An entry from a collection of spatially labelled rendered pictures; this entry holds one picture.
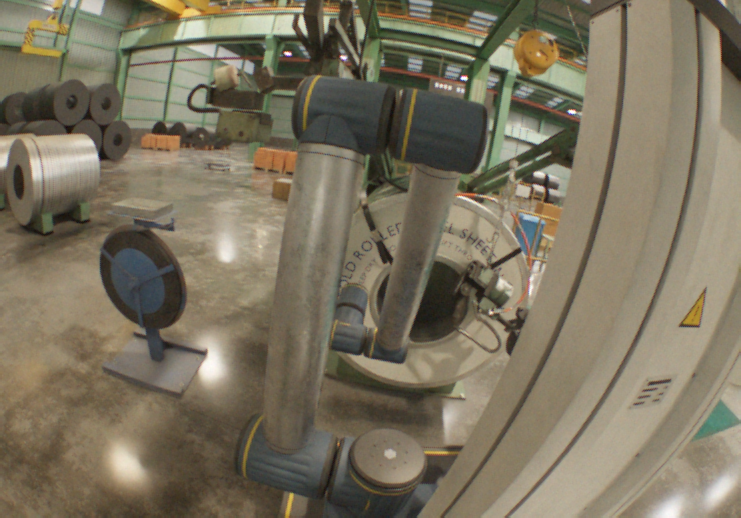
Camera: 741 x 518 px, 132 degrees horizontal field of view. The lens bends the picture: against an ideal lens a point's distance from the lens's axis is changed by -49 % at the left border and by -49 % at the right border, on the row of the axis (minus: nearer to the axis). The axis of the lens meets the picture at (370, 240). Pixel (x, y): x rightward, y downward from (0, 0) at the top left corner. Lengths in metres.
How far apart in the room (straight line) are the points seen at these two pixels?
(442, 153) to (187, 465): 1.71
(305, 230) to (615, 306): 0.50
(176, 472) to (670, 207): 1.84
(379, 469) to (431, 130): 0.73
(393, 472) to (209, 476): 1.13
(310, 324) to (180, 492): 1.29
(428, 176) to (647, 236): 0.47
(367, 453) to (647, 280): 0.71
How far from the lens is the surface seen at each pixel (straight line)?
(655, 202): 0.25
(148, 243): 1.83
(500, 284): 1.58
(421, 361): 1.92
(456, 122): 0.59
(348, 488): 0.85
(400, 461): 0.83
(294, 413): 0.75
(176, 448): 1.87
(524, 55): 1.55
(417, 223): 0.69
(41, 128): 11.90
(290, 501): 1.28
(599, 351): 0.27
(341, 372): 2.27
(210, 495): 1.70
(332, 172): 0.58
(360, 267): 1.65
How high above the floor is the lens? 1.51
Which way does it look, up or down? 16 degrees down
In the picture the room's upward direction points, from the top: 11 degrees clockwise
